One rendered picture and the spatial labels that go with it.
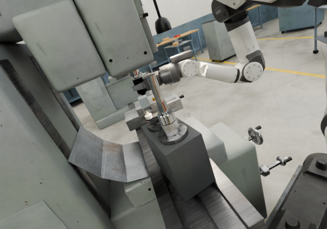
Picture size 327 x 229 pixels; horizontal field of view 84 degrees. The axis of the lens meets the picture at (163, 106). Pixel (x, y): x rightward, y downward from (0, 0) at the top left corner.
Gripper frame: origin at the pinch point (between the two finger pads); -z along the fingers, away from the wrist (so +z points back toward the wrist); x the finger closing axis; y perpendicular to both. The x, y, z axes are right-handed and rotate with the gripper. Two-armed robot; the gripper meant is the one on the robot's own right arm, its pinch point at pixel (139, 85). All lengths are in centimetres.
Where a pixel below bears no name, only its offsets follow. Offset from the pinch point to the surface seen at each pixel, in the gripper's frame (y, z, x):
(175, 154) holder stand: 10.8, 9.7, 40.7
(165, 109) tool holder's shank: -0.1, 10.9, 35.3
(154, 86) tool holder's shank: -7.1, 10.3, 35.1
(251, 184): 73, 37, 6
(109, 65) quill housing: -13.5, -5.2, 11.6
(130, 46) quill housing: -17.0, 4.4, 9.3
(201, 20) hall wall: 13, 190, -723
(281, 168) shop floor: 123, 79, -42
